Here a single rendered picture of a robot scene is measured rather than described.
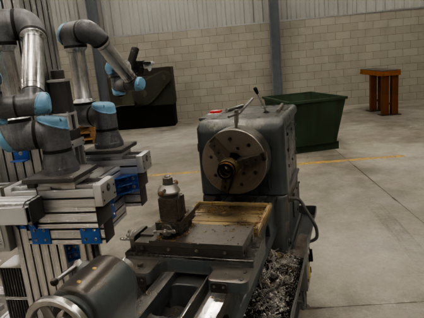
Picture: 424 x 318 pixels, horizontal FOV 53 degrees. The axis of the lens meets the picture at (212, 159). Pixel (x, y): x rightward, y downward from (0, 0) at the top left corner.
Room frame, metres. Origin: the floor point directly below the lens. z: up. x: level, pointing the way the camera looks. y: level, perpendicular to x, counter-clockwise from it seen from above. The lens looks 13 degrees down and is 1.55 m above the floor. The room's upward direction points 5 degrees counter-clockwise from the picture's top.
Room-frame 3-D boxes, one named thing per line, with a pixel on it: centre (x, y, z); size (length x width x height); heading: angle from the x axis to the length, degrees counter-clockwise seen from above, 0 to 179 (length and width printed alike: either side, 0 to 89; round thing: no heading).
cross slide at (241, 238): (1.39, 0.10, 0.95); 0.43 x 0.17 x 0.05; 71
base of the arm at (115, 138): (2.19, 0.53, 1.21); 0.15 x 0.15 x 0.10
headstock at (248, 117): (2.35, -0.23, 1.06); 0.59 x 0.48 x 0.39; 161
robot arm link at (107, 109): (2.19, 0.54, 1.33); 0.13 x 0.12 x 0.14; 58
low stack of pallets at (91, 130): (9.72, 2.89, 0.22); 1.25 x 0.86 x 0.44; 0
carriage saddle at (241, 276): (1.34, 0.10, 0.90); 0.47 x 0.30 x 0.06; 71
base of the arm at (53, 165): (1.70, 0.63, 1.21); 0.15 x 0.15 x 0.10
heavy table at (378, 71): (10.16, -4.15, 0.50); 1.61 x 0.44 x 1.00; 177
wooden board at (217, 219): (1.73, -0.03, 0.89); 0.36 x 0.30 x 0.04; 71
